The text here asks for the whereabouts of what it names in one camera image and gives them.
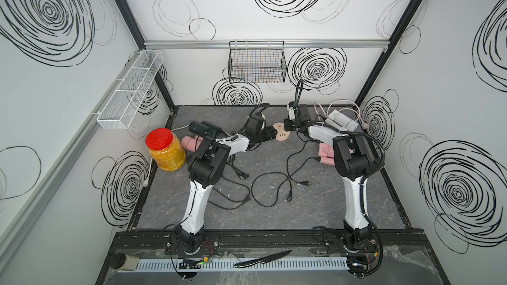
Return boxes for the round beige power strip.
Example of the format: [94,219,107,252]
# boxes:
[273,123,291,142]

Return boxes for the pink hair dryer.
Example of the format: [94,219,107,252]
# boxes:
[318,143,335,166]
[180,136,203,153]

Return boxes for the black power cord with plug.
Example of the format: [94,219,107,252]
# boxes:
[284,130,318,187]

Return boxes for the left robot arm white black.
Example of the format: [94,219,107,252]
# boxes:
[175,114,278,253]

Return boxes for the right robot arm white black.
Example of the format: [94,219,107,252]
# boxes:
[284,101,384,252]

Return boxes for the white hair dryer back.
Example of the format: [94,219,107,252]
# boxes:
[325,110,359,131]

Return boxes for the dark green hair dryer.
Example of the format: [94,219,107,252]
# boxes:
[188,121,227,139]

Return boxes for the jar with red lid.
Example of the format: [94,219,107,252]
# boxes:
[145,128,186,172]

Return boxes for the black kitchen knife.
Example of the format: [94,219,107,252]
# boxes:
[234,250,292,269]

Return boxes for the white vent strip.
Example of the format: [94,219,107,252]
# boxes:
[134,257,349,273]

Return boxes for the tape roll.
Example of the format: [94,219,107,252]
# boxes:
[109,253,140,271]

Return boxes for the beige power strip cord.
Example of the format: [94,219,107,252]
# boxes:
[313,99,369,129]

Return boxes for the black wire basket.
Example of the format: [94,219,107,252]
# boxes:
[227,40,288,84]

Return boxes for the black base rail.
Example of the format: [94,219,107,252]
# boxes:
[108,228,429,255]

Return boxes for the white wire shelf basket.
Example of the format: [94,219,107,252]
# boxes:
[96,50,164,129]

